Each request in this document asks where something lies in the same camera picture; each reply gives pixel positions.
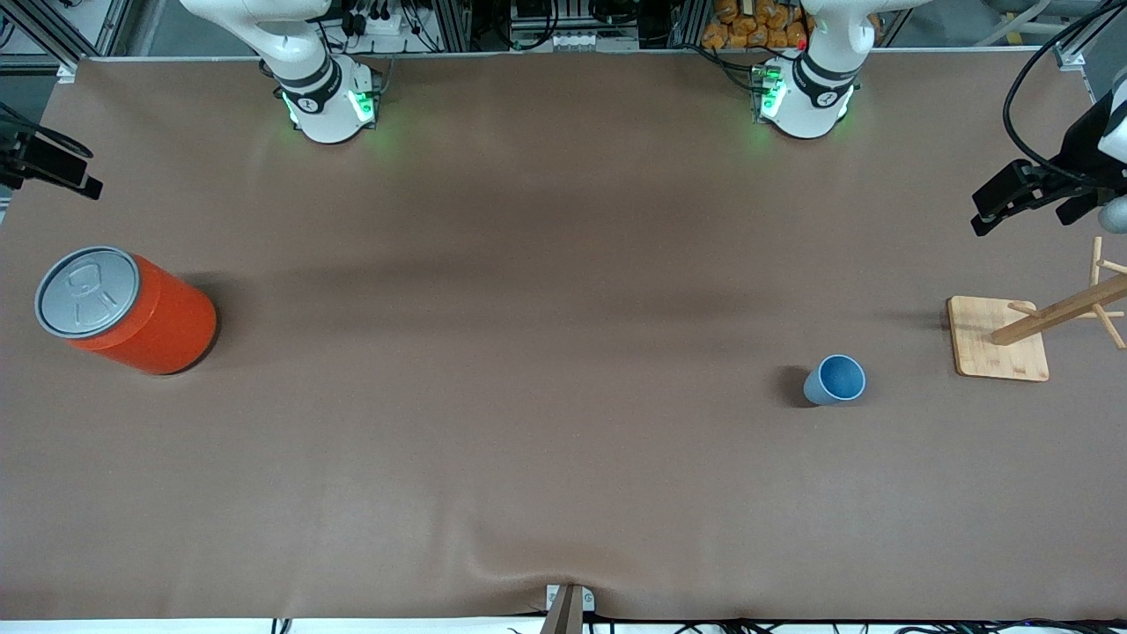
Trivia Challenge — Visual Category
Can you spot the light blue plastic cup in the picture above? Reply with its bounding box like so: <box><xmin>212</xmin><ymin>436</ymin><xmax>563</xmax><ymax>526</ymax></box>
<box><xmin>802</xmin><ymin>354</ymin><xmax>867</xmax><ymax>407</ymax></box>

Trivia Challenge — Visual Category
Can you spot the pile of orange snacks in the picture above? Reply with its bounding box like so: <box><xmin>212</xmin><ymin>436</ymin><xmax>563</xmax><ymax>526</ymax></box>
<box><xmin>702</xmin><ymin>0</ymin><xmax>811</xmax><ymax>50</ymax></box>

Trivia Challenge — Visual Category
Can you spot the wooden mug tree stand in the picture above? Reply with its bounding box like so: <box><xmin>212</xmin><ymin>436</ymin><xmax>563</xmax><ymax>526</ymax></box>
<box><xmin>947</xmin><ymin>236</ymin><xmax>1127</xmax><ymax>382</ymax></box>

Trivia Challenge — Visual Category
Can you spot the aluminium frame corner bracket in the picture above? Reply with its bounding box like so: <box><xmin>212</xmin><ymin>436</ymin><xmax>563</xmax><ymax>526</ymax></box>
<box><xmin>1052</xmin><ymin>0</ymin><xmax>1127</xmax><ymax>102</ymax></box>

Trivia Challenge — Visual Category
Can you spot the aluminium frame post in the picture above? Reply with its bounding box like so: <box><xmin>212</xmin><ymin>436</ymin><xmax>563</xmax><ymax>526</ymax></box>
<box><xmin>427</xmin><ymin>0</ymin><xmax>474</xmax><ymax>52</ymax></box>
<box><xmin>672</xmin><ymin>0</ymin><xmax>711</xmax><ymax>49</ymax></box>

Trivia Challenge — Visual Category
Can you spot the orange can with grey lid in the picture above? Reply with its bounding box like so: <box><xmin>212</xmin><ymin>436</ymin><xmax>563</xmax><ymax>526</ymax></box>
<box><xmin>34</xmin><ymin>246</ymin><xmax>219</xmax><ymax>377</ymax></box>

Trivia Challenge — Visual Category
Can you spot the metal bracket with brown post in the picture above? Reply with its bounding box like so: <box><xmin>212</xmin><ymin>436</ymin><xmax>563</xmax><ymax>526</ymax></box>
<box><xmin>539</xmin><ymin>583</ymin><xmax>596</xmax><ymax>634</ymax></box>

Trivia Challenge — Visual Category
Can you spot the white power strip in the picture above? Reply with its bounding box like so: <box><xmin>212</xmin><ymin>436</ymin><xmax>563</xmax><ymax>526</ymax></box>
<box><xmin>348</xmin><ymin>7</ymin><xmax>408</xmax><ymax>36</ymax></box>

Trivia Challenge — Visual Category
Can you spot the white terminal block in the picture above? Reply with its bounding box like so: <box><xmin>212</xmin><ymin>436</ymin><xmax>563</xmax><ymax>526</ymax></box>
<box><xmin>546</xmin><ymin>32</ymin><xmax>640</xmax><ymax>51</ymax></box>

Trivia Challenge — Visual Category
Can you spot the aluminium frame beam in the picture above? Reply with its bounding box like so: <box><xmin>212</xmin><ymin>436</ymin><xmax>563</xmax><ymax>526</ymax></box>
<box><xmin>0</xmin><ymin>0</ymin><xmax>133</xmax><ymax>70</ymax></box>

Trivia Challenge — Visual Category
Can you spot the brown table cloth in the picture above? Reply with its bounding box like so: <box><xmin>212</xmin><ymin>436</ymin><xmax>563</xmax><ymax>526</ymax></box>
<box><xmin>0</xmin><ymin>48</ymin><xmax>1127</xmax><ymax>622</ymax></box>

